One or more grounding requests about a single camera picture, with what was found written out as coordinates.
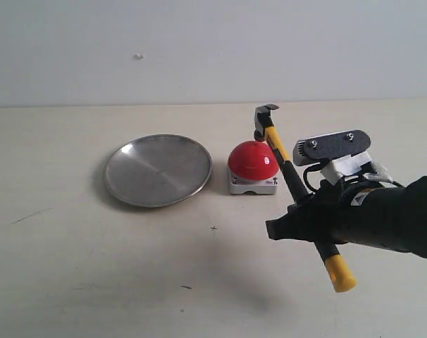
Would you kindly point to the red dome push button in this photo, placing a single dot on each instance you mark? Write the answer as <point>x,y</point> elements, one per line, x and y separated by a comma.
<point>252,168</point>

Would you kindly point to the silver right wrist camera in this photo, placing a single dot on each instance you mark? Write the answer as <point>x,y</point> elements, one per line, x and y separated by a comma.
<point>328,147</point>

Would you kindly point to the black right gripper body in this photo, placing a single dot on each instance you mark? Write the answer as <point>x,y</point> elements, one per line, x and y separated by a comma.
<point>329,224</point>

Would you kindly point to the round steel plate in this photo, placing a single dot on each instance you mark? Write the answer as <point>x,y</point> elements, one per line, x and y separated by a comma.
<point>157,170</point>

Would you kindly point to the yellow black claw hammer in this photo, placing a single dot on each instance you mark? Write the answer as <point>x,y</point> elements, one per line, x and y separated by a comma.
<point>340,275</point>

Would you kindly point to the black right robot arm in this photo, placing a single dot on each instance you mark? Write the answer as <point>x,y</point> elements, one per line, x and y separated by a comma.
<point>364,213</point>

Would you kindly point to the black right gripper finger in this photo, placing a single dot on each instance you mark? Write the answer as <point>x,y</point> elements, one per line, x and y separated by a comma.
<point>309,204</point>
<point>293,225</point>

